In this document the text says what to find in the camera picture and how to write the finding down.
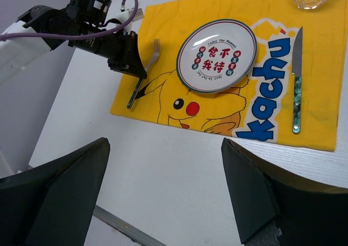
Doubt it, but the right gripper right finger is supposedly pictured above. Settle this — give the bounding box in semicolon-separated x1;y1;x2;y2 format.
221;138;347;245

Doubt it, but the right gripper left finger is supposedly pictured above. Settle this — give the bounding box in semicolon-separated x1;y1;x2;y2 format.
1;138;110;245

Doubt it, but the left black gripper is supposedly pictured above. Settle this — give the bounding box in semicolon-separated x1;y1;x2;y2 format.
18;0;147;79

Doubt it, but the fork with green patterned handle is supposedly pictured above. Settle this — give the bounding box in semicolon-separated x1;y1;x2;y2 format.
126;38;161;110

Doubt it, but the white plate with red characters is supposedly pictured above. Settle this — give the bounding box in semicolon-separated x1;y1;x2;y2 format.
176;19;257;94

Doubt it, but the yellow printed cloth napkin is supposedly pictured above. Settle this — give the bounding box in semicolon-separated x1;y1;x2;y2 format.
110;0;347;151

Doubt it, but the knife with green patterned handle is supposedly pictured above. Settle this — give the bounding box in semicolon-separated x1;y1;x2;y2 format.
291;27;303;134

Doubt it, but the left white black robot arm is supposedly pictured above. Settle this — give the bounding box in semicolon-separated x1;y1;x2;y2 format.
1;0;147;82

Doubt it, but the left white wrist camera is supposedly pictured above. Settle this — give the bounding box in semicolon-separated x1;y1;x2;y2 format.
104;8;144;30

